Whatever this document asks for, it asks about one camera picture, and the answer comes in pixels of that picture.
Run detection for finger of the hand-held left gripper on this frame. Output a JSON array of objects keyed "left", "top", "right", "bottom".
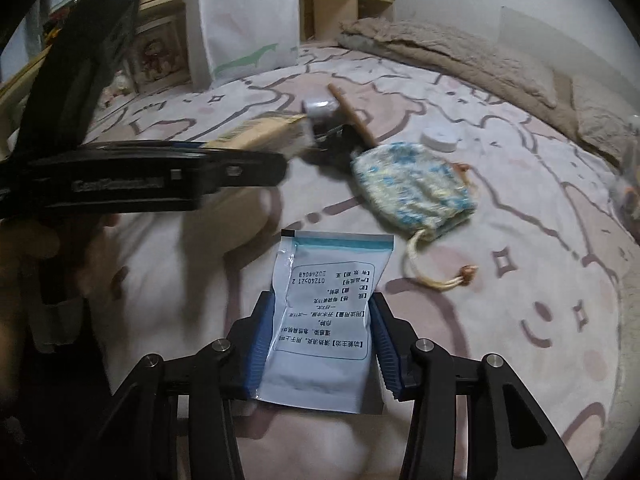
[{"left": 200, "top": 147, "right": 290, "bottom": 193}]

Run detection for cartoon printed blanket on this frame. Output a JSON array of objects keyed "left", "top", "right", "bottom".
[{"left": 80, "top": 42, "right": 631, "bottom": 480}]

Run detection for wooden bookshelf with picture books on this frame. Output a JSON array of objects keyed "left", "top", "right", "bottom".
[{"left": 0, "top": 0, "right": 193, "bottom": 106}]

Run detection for beige quilted pillow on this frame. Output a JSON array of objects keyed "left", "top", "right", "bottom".
[
  {"left": 570, "top": 75, "right": 638, "bottom": 158},
  {"left": 340, "top": 17, "right": 556, "bottom": 108}
]

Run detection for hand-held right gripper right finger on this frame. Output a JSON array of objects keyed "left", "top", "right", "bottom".
[{"left": 369, "top": 291, "right": 578, "bottom": 480}]

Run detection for person's left hand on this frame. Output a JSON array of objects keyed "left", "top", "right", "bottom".
[{"left": 0, "top": 212, "right": 123, "bottom": 306}]

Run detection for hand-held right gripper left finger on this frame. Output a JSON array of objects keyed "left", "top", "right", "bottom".
[{"left": 72, "top": 290, "right": 277, "bottom": 480}]

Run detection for blue white knitted pouch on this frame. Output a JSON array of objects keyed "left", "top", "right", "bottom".
[{"left": 350, "top": 141, "right": 478, "bottom": 293}]

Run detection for white blue medicine sachet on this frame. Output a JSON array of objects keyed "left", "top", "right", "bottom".
[{"left": 259, "top": 229, "right": 396, "bottom": 415}]

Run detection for white paper bag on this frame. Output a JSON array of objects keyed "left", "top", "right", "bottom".
[{"left": 181, "top": 0, "right": 301, "bottom": 90}]

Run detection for yellow cardboard box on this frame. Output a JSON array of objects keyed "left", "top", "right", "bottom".
[{"left": 204, "top": 111, "right": 315, "bottom": 155}]

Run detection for beige mattress pad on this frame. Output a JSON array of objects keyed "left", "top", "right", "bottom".
[{"left": 370, "top": 35, "right": 631, "bottom": 171}]

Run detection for small white grey item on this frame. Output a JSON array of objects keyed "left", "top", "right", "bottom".
[{"left": 301, "top": 99, "right": 342, "bottom": 122}]

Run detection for black tangled item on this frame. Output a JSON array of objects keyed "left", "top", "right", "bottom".
[{"left": 307, "top": 125, "right": 373, "bottom": 168}]

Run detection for white round disc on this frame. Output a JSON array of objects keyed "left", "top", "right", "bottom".
[{"left": 420, "top": 127, "right": 459, "bottom": 154}]

